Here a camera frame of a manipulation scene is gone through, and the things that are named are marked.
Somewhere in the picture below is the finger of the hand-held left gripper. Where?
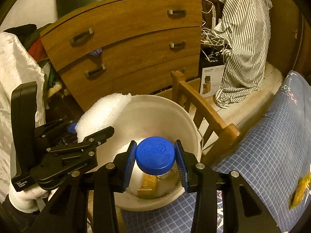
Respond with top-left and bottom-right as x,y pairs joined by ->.
34,119 -> 79,142
45,126 -> 115,154

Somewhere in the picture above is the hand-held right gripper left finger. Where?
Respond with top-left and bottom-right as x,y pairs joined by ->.
29,140 -> 138,233

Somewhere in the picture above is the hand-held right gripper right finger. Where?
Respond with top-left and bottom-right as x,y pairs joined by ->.
173,139 -> 282,233

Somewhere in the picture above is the white foam wrap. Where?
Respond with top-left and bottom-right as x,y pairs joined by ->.
75,93 -> 132,142

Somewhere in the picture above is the blue plastic bottle cap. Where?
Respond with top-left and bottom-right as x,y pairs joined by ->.
135,136 -> 176,175

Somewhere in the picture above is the gold cardboard box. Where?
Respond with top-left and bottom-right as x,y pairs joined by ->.
137,173 -> 161,196

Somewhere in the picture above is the white plastic bucket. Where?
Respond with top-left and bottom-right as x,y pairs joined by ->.
91,94 -> 203,211

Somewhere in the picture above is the person's left forearm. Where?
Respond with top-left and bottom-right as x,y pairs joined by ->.
0,194 -> 46,233

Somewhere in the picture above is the person's left hand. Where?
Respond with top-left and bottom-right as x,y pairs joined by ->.
9,181 -> 50,214

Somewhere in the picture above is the white satin cloth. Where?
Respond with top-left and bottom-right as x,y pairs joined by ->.
0,31 -> 46,199

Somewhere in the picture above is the light wooden chair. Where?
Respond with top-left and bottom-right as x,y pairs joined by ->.
171,70 -> 241,161

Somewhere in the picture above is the pile of colourful clothes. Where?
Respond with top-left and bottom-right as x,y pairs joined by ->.
3,24 -> 64,90

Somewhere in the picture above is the knife block carton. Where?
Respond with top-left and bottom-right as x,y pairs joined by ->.
199,64 -> 225,99

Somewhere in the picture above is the wooden chest of drawers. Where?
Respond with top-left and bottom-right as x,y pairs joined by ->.
40,0 -> 203,112

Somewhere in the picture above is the yellow crumpled wrapper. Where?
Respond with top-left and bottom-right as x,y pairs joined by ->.
289,173 -> 311,210

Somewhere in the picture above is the grey striped cloth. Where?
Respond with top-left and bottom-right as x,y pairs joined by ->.
204,0 -> 274,108

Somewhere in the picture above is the dark wooden chair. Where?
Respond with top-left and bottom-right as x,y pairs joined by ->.
190,0 -> 221,15

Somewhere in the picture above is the dark wooden door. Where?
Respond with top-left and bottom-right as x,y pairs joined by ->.
267,0 -> 307,83

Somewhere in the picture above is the tangle of white cables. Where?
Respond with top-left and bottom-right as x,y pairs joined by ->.
200,0 -> 234,63

